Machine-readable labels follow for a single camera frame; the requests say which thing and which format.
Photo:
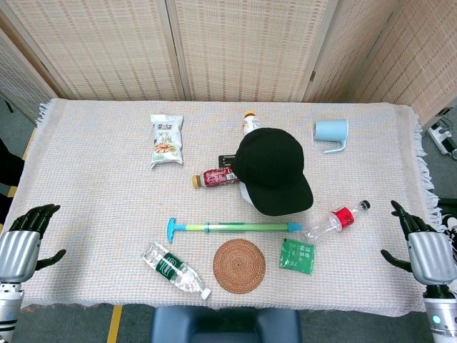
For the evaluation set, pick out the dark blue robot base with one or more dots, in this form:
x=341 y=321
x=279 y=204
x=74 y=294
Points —
x=225 y=327

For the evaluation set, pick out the clear bottle with red label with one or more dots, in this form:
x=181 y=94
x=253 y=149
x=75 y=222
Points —
x=332 y=223

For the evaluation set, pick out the green sachet packet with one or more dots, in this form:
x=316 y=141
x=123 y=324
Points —
x=297 y=257

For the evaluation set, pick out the red label drink bottle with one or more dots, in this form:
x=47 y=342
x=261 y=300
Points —
x=214 y=177

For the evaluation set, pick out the light blue plastic mug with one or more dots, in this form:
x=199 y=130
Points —
x=330 y=133

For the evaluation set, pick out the black and white sneaker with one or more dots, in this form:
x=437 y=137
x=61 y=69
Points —
x=450 y=223

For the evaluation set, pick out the small black card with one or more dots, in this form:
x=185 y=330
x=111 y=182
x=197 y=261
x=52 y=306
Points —
x=226 y=159

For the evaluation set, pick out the white bottle with yellow cap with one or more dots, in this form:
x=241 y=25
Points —
x=251 y=123

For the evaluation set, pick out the round woven rattan coaster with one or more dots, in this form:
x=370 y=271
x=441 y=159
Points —
x=239 y=266

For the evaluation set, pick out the white power strip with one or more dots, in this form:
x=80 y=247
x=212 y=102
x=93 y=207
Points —
x=441 y=137

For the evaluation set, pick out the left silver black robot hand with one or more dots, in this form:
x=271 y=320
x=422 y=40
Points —
x=18 y=246

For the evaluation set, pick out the woven beige tablecloth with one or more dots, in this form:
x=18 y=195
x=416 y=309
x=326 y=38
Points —
x=107 y=200

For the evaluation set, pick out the bamboo folding screen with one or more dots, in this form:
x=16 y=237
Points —
x=228 y=46

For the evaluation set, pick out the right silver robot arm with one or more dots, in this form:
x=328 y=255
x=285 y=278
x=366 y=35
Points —
x=441 y=314

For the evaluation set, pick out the green blue hand pump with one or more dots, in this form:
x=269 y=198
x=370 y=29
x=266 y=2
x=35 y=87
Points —
x=228 y=227

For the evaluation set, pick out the white snack bag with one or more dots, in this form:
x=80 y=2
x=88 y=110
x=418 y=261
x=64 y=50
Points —
x=166 y=141

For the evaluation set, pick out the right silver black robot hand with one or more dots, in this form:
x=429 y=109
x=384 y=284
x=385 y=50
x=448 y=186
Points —
x=428 y=257

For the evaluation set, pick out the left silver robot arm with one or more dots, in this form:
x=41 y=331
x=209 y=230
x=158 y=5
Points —
x=9 y=311

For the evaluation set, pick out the clear bottle with green label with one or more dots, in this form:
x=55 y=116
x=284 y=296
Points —
x=175 y=271

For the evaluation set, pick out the black baseball cap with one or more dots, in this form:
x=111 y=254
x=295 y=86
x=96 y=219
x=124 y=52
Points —
x=273 y=171

